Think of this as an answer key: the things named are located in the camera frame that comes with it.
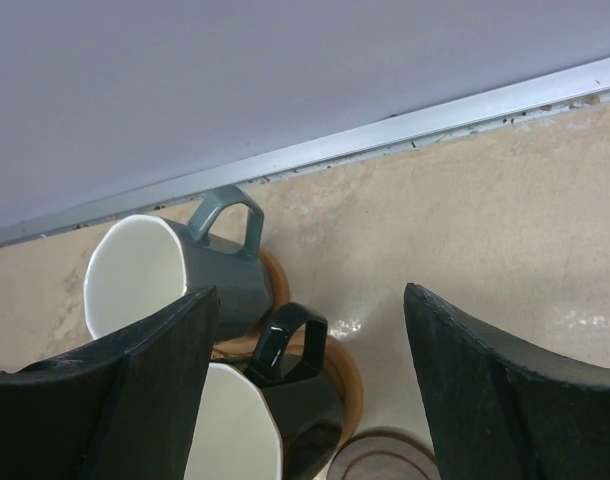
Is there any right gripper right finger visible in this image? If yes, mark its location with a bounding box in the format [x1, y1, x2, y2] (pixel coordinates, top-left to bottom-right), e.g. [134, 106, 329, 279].
[404, 283, 610, 479]

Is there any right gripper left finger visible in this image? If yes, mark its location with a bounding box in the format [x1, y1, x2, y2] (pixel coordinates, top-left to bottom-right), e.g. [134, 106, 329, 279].
[0, 287, 219, 479]

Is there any light wooden coaster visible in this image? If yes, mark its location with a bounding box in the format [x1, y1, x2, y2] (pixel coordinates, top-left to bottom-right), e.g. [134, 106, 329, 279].
[211, 248, 291, 361]
[284, 334, 364, 451]

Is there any teal grey mug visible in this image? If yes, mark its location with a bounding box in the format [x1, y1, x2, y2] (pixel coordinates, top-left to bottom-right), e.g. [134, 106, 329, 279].
[83, 185, 274, 341]

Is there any black mug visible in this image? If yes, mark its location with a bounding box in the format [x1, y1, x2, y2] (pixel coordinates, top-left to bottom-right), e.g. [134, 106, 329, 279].
[184, 302, 345, 479]

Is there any rear aluminium rail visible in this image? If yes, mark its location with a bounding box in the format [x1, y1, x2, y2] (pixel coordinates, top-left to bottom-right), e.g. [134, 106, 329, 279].
[0, 57, 610, 248]

